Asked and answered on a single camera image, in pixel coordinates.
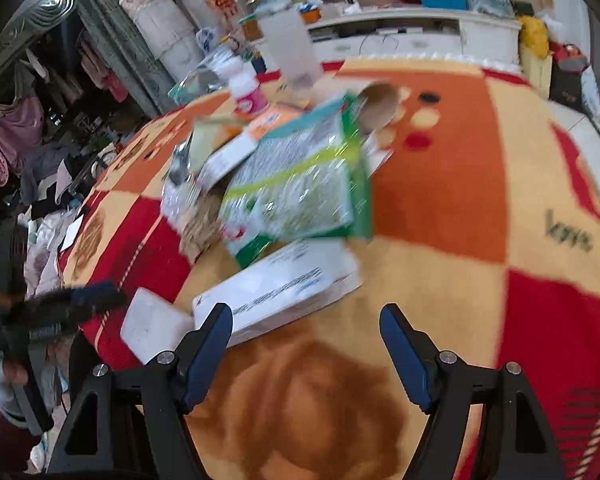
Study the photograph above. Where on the translucent plastic container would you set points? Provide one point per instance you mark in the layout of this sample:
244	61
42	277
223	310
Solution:
290	45

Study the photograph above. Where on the green clear plastic packet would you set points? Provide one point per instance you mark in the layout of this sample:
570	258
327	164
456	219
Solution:
300	190

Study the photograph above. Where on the grey clothes pile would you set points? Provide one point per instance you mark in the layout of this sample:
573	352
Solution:
45	170

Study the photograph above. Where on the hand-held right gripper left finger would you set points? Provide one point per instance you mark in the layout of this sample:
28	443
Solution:
207	355

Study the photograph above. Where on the black bottle cap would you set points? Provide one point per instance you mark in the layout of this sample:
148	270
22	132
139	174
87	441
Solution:
428	97

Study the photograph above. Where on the white foam piece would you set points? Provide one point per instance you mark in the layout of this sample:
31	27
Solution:
152	325

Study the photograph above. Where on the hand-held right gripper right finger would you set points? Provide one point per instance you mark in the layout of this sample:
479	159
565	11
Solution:
405	360

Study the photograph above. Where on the lace covered air conditioner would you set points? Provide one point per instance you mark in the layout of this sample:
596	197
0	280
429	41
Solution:
155	25

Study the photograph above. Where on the grey green curtain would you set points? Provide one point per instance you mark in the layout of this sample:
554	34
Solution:
120	50

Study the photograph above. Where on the pink hanging clothes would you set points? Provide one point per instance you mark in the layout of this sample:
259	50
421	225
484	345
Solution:
5	130

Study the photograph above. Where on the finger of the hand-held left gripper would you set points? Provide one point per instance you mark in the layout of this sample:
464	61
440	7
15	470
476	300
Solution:
85	302

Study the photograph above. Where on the white bottle pink label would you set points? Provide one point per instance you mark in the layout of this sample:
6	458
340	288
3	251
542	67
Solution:
247	95

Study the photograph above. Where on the yellow bag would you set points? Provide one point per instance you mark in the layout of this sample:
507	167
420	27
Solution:
534	35

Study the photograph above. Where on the person's left hand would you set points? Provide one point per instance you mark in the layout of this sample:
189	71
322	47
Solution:
5	372

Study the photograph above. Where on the beige paper box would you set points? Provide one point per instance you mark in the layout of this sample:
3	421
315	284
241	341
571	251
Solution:
537	72

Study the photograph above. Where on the black bag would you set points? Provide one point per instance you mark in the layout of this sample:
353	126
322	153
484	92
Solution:
567	85

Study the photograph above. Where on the white paper box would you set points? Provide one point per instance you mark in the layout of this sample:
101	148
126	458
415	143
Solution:
280	285

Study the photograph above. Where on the orange white carton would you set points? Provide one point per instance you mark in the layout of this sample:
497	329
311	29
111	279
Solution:
240	147

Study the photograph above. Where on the white tv cabinet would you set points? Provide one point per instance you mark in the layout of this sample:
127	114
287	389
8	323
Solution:
480	30

